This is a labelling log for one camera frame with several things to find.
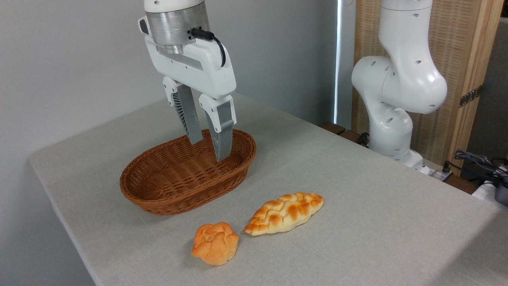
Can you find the long braided bread loaf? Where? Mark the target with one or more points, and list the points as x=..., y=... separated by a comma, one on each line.
x=281, y=214

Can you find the white vertical light strip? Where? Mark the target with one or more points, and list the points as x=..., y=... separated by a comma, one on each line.
x=337, y=59

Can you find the brown wicker oval basket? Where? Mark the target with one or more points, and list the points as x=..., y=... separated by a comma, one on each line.
x=166, y=190

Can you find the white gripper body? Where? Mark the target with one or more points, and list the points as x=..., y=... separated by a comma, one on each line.
x=198, y=67

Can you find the grey tablecloth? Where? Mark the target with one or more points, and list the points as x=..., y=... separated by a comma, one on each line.
x=357, y=218

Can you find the metal screen hinge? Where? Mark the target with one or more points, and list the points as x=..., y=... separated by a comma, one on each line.
x=470, y=95

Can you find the round orange bread roll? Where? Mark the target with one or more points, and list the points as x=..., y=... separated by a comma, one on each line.
x=216, y=244

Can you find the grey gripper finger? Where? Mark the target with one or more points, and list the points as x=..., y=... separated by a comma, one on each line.
x=222, y=131
x=188, y=115

